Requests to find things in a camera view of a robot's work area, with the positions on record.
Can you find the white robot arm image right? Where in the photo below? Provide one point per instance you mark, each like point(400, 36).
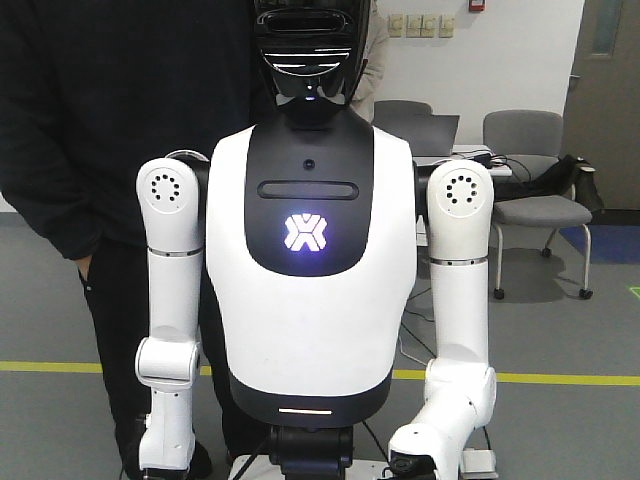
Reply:
point(460, 385)

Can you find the black robot head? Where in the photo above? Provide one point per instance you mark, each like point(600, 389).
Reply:
point(312, 50)

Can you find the person in beige jacket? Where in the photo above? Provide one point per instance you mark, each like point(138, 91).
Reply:
point(375, 53)

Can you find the grey office chair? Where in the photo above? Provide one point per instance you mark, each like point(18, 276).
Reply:
point(532, 139)

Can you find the black jacket on chair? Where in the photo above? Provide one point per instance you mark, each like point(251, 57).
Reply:
point(569, 174)

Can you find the standing person black trousers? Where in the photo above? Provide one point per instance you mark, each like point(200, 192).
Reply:
point(90, 91)

